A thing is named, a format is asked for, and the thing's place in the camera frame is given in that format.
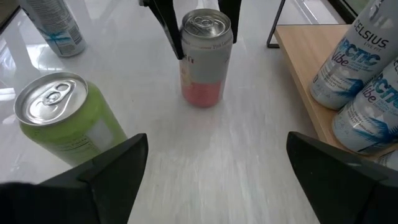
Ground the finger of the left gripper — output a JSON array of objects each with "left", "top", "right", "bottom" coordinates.
[
  {"left": 146, "top": 0, "right": 185, "bottom": 60},
  {"left": 217, "top": 0, "right": 243, "bottom": 44}
]

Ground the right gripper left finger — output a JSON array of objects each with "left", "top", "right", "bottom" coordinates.
[{"left": 42, "top": 133, "right": 149, "bottom": 224}]

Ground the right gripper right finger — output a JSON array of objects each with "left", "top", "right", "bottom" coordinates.
[{"left": 285, "top": 131, "right": 388, "bottom": 224}]

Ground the red silver beverage can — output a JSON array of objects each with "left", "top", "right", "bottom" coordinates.
[{"left": 179, "top": 8, "right": 234, "bottom": 109}]

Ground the silver Celsius Arctic Vibe can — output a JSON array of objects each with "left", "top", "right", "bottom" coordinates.
[
  {"left": 332, "top": 58, "right": 398, "bottom": 156},
  {"left": 18, "top": 0, "right": 87, "bottom": 57},
  {"left": 310, "top": 0, "right": 398, "bottom": 110},
  {"left": 376, "top": 149, "right": 398, "bottom": 171}
]

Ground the green Sanzo Calamansi can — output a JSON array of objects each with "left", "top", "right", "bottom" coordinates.
[{"left": 14, "top": 72, "right": 128, "bottom": 167}]

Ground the black aluminium rig frame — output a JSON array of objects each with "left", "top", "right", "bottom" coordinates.
[{"left": 0, "top": 0, "right": 374, "bottom": 34}]

